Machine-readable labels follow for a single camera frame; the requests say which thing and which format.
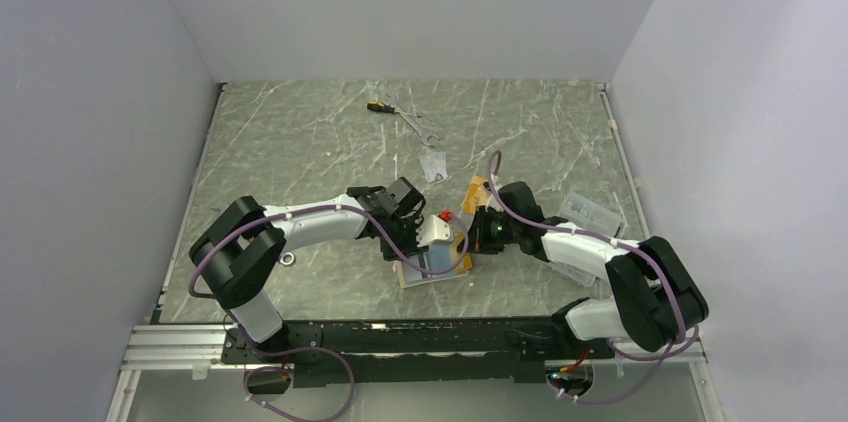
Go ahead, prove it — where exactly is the beige leather card holder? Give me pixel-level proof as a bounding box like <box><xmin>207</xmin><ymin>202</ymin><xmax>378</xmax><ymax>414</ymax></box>
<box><xmin>394</xmin><ymin>237</ymin><xmax>473</xmax><ymax>289</ymax></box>

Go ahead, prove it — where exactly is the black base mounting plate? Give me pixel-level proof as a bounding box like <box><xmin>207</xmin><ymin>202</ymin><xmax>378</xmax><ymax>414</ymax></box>
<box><xmin>221</xmin><ymin>316</ymin><xmax>613</xmax><ymax>388</ymax></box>

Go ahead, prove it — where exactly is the orange credit card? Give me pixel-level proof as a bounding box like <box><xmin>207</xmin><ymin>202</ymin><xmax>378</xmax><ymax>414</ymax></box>
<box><xmin>462</xmin><ymin>175</ymin><xmax>492</xmax><ymax>215</ymax></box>
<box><xmin>449</xmin><ymin>236</ymin><xmax>473</xmax><ymax>276</ymax></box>

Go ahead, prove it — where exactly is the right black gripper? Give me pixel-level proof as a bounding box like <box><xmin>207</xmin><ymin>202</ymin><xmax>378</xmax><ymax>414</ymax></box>
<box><xmin>457</xmin><ymin>206</ymin><xmax>520</xmax><ymax>255</ymax></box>

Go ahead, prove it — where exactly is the aluminium frame rail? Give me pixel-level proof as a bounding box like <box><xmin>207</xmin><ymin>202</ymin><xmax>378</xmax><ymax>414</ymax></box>
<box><xmin>119</xmin><ymin>323</ymin><xmax>725</xmax><ymax>421</ymax></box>

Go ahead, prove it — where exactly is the red adjustable wrench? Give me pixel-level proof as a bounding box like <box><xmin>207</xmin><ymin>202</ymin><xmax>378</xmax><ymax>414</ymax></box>
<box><xmin>278</xmin><ymin>252</ymin><xmax>297</xmax><ymax>267</ymax></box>

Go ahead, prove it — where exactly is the black yellow screwdriver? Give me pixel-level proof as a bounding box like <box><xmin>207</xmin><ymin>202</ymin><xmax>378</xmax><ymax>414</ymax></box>
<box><xmin>366</xmin><ymin>101</ymin><xmax>400</xmax><ymax>115</ymax></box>

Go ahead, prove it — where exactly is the white printed credit card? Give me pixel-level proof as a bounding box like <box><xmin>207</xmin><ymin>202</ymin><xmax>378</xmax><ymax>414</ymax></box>
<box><xmin>419</xmin><ymin>152</ymin><xmax>448</xmax><ymax>183</ymax></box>

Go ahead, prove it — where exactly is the blue credit card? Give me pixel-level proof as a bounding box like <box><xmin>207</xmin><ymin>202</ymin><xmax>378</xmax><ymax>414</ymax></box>
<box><xmin>399</xmin><ymin>250</ymin><xmax>451</xmax><ymax>287</ymax></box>

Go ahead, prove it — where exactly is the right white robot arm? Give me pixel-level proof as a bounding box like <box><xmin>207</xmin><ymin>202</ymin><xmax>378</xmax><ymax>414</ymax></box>
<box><xmin>469</xmin><ymin>182</ymin><xmax>709</xmax><ymax>357</ymax></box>

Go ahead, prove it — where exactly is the clear plastic screw box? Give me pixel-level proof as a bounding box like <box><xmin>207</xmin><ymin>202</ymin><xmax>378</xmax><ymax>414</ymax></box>
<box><xmin>553</xmin><ymin>192</ymin><xmax>624</xmax><ymax>287</ymax></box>

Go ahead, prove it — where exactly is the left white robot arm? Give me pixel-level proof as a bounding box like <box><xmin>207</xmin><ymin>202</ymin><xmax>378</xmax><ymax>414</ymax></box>
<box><xmin>189</xmin><ymin>177</ymin><xmax>426</xmax><ymax>362</ymax></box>

